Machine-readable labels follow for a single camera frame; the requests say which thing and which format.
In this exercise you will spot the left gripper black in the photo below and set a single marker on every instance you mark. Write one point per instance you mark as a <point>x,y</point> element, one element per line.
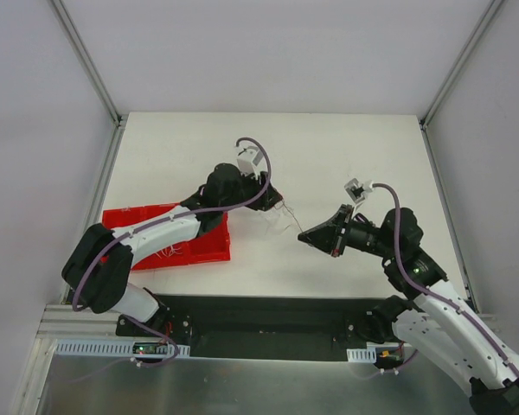
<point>264,192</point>

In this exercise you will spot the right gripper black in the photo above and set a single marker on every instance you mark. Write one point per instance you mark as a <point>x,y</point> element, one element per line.
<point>341,231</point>

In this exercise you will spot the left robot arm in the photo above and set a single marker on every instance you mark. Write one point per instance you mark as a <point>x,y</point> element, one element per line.
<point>98,269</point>

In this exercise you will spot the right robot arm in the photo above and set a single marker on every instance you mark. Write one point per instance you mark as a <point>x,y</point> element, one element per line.
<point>426,313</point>

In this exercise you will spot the red plastic tray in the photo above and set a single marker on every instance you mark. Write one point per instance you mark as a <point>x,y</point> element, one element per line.
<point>211,247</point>

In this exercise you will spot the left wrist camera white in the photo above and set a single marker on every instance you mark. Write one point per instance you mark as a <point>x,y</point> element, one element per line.
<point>248,161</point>

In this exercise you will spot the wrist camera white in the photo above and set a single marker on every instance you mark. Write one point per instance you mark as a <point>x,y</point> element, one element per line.
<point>248,161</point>
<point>358,192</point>

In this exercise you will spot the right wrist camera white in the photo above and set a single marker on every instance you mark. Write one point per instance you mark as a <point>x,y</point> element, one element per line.
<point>358,192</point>

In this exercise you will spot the right white cable duct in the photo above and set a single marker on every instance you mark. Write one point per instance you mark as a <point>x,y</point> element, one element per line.
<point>374,353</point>

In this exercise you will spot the white cable duct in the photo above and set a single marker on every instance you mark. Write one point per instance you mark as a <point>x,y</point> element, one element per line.
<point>120,349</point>
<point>374,353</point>

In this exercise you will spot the left aluminium frame post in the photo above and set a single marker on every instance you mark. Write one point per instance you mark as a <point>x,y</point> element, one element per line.
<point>85,59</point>

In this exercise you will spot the aluminium frame post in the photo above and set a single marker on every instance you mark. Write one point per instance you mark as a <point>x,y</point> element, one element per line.
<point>85,59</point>
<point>473,41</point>

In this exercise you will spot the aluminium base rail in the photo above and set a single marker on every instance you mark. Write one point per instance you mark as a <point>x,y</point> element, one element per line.
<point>59,319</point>

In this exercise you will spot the left white cable duct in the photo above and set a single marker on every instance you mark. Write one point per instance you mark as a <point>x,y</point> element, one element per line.
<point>120,349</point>

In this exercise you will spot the right aluminium frame post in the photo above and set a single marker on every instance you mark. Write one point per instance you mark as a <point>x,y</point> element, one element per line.
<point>473,41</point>

